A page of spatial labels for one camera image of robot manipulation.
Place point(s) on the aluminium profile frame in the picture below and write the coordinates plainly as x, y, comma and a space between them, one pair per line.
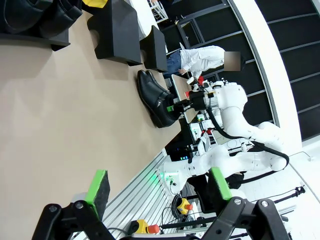
140, 190

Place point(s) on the black shoe stand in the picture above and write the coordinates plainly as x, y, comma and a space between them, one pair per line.
117, 32

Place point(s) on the person in white shirt jeans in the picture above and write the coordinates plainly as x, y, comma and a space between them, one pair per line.
202, 58

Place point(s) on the yellow emergency stop button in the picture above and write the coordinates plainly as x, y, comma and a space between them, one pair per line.
184, 206
146, 227

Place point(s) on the black leather dress shoe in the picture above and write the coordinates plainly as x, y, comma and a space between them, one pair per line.
157, 81
60, 20
17, 17
152, 100

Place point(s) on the white side table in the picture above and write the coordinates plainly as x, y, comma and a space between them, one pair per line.
146, 22

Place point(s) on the person in yellow hoodie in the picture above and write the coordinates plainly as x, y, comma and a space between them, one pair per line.
95, 2

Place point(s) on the brown background table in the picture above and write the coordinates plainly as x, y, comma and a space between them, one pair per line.
181, 86

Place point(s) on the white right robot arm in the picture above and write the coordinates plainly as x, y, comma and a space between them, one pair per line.
235, 117

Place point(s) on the black shoes on tray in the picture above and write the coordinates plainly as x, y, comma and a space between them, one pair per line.
32, 41

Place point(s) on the small black box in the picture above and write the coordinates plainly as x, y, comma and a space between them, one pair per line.
156, 50

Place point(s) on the black computer box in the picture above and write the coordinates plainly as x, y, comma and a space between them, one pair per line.
180, 140

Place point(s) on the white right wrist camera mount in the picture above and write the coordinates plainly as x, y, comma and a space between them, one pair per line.
192, 81

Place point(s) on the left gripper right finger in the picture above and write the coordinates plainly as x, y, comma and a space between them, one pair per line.
220, 185

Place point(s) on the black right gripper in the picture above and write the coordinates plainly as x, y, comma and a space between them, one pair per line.
198, 100

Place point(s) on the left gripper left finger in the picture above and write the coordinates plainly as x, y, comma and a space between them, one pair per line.
98, 190

